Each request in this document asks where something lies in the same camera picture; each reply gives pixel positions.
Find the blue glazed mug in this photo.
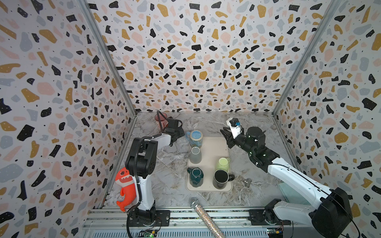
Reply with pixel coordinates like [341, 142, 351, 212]
[185, 130, 203, 148]

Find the light green mug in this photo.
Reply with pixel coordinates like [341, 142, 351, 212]
[215, 157, 230, 172]

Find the pink mug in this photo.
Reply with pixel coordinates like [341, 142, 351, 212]
[154, 111, 168, 132]

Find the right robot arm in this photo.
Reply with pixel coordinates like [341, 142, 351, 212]
[220, 123, 353, 238]

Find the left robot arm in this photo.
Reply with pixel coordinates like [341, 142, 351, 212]
[125, 117, 185, 226]

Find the black mug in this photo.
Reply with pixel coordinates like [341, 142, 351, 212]
[213, 169, 235, 189]

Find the dark green mug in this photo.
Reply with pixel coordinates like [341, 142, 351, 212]
[187, 167, 204, 187]

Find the grey frosted cup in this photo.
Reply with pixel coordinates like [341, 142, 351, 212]
[189, 146, 202, 164]

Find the beige rectangular tray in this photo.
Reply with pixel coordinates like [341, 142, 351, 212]
[186, 137, 233, 192]

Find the small clear glass piece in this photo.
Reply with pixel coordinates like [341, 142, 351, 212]
[242, 178, 252, 188]

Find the red shark plush toy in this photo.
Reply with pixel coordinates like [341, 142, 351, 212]
[115, 168, 137, 212]

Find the teal folded cloth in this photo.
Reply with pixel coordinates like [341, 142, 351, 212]
[278, 182, 310, 205]

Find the glitter filled tube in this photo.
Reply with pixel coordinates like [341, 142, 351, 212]
[190, 197, 226, 238]

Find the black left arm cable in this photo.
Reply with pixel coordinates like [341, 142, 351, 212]
[156, 109, 169, 133]

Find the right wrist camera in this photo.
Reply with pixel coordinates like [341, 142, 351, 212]
[227, 118, 244, 139]

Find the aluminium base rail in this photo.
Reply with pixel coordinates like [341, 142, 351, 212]
[80, 207, 321, 238]

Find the aluminium corner post left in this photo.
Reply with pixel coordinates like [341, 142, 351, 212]
[77, 0, 137, 118]

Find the aluminium corner post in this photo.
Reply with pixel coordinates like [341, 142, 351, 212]
[77, 0, 137, 118]
[272, 0, 340, 118]

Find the aluminium corner post right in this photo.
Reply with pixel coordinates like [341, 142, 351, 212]
[272, 0, 340, 118]

